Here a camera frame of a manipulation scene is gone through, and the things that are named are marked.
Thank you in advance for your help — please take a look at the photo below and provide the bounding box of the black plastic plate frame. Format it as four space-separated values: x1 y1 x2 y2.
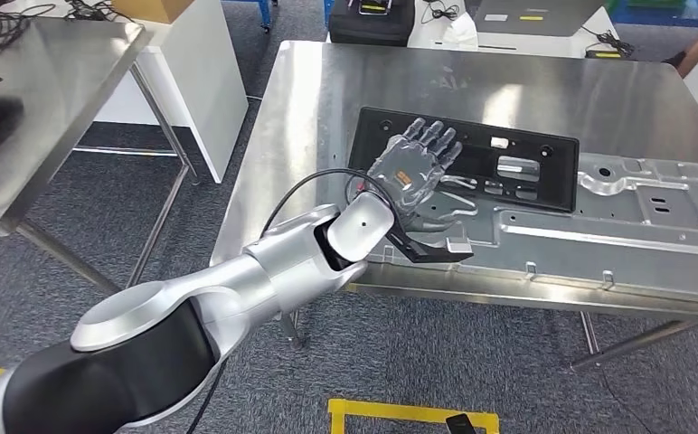
347 106 581 214

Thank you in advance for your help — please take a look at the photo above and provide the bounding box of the steel workbench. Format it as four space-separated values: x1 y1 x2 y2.
211 40 698 372

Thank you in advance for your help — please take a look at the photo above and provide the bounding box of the black case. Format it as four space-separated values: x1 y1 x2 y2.
329 0 417 49

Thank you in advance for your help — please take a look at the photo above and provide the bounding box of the white cabinet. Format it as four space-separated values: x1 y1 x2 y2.
92 0 250 185

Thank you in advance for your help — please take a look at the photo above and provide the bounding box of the white bag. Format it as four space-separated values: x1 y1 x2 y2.
439 12 480 52

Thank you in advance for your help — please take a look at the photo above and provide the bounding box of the black robot foot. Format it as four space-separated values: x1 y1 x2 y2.
444 413 477 434

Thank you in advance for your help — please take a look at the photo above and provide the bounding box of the white table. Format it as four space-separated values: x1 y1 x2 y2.
407 0 621 61

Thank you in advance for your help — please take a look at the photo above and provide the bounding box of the stamped metal panel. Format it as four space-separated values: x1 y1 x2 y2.
357 152 698 307

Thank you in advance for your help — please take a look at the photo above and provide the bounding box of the cardboard box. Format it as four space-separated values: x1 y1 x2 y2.
112 0 195 25

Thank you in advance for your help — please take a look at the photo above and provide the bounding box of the black device yellow label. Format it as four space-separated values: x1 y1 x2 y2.
584 46 627 61

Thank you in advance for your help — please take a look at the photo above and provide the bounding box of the steel table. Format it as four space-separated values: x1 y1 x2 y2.
0 14 202 296

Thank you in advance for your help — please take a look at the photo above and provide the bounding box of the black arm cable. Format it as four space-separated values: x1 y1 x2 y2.
184 168 400 434

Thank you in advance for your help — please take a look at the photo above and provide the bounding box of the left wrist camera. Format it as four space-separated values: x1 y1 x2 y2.
384 224 476 265

